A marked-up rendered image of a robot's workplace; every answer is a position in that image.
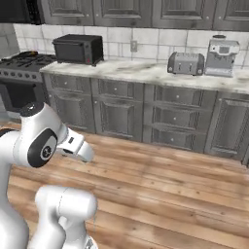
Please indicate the silver toaster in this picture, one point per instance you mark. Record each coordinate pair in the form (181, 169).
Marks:
(185, 63)

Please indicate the black toaster oven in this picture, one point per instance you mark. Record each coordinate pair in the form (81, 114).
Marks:
(76, 49)

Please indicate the black stove with oven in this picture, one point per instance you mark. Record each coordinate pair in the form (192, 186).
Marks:
(19, 81)

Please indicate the black microwave oven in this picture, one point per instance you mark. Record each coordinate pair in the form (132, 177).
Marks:
(17, 10)

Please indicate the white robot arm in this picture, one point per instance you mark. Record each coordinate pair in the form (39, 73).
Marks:
(19, 146)

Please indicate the black pan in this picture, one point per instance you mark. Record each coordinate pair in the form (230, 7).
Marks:
(26, 54)

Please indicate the grey lower cupboards run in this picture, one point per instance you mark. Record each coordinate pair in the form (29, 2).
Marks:
(146, 113)

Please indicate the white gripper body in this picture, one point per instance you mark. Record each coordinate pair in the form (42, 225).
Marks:
(86, 151)

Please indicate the grey wall outlet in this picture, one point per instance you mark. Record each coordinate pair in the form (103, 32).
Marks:
(134, 46)

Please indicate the silver coffee machine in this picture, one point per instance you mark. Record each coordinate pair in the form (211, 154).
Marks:
(221, 56)

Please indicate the grey cupboards run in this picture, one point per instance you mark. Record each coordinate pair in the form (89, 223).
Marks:
(146, 113)
(146, 13)

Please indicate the grey upper cupboards run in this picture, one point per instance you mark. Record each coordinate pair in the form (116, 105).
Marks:
(146, 13)

